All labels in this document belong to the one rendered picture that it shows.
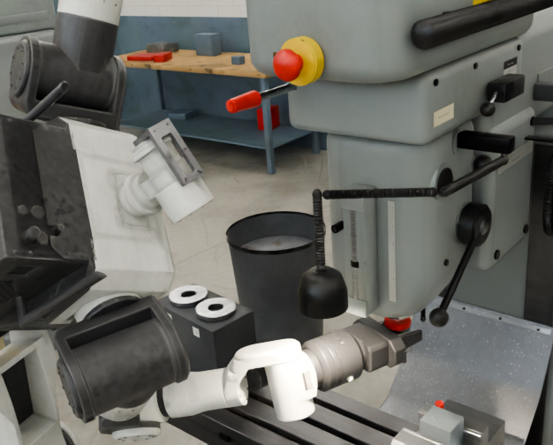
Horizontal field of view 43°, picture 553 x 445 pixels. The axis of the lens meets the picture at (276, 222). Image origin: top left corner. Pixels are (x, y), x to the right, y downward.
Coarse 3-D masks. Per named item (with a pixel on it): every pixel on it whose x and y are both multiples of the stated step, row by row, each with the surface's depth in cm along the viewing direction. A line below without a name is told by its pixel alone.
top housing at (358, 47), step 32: (256, 0) 92; (288, 0) 89; (320, 0) 86; (352, 0) 83; (384, 0) 82; (416, 0) 84; (448, 0) 90; (480, 0) 97; (256, 32) 94; (288, 32) 91; (320, 32) 88; (352, 32) 85; (384, 32) 84; (480, 32) 99; (512, 32) 108; (256, 64) 97; (352, 64) 86; (384, 64) 85; (416, 64) 87
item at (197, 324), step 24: (192, 288) 166; (168, 312) 161; (192, 312) 158; (216, 312) 155; (240, 312) 157; (192, 336) 157; (216, 336) 151; (240, 336) 156; (192, 360) 160; (216, 360) 153
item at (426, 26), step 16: (496, 0) 95; (512, 0) 98; (528, 0) 101; (544, 0) 105; (448, 16) 85; (464, 16) 87; (480, 16) 90; (496, 16) 93; (512, 16) 98; (416, 32) 83; (432, 32) 81; (448, 32) 84; (464, 32) 87
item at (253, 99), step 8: (272, 88) 102; (280, 88) 102; (288, 88) 104; (296, 88) 105; (240, 96) 97; (248, 96) 97; (256, 96) 98; (264, 96) 100; (272, 96) 102; (232, 104) 95; (240, 104) 96; (248, 104) 97; (256, 104) 98; (232, 112) 96
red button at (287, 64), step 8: (280, 56) 87; (288, 56) 86; (296, 56) 86; (280, 64) 87; (288, 64) 86; (296, 64) 86; (280, 72) 87; (288, 72) 87; (296, 72) 87; (288, 80) 88
